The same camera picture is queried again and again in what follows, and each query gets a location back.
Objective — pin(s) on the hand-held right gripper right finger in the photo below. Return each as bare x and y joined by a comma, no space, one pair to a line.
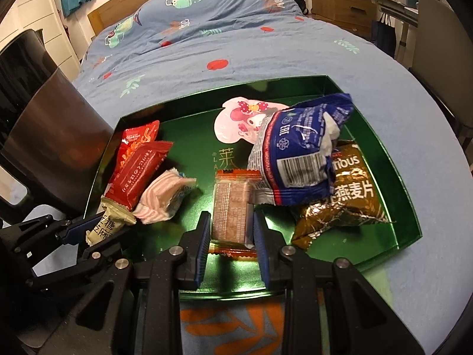
260,247

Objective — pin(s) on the pink striped snack packet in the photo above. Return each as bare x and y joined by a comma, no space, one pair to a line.
162,196

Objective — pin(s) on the desk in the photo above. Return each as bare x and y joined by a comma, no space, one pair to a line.
391,5

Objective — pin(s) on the small green candy packet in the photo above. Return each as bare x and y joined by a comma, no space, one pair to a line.
107,222

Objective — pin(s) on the long red snack packet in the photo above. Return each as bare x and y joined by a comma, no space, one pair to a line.
135,137

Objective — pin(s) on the red square snack packet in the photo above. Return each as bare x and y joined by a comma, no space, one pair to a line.
140,173

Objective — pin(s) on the brown oatmeal snack packet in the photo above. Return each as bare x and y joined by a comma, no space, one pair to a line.
351,192

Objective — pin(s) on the blue printed blanket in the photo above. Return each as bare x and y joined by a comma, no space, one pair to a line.
221,37

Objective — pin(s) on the green tray box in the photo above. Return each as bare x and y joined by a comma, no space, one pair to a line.
192,137

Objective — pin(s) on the wooden headboard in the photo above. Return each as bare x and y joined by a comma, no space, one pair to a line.
111,11

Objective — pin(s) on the beige chair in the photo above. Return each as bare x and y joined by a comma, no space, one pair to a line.
443,44

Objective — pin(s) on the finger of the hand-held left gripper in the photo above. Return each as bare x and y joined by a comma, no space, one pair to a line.
92,257
75,230

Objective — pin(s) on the pink cartoon snack packet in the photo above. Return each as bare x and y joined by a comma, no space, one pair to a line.
240,118

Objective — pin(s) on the white wardrobe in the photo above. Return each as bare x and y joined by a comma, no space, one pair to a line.
37,7

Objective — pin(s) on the dark paper bag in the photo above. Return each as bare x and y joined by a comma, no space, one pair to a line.
384,37

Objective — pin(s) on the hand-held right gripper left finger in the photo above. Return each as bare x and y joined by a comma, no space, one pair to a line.
202,244

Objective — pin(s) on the blue and white snack packet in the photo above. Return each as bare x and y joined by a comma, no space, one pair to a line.
295,148

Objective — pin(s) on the brown wafer bar packet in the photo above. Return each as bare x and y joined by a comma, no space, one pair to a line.
231,203

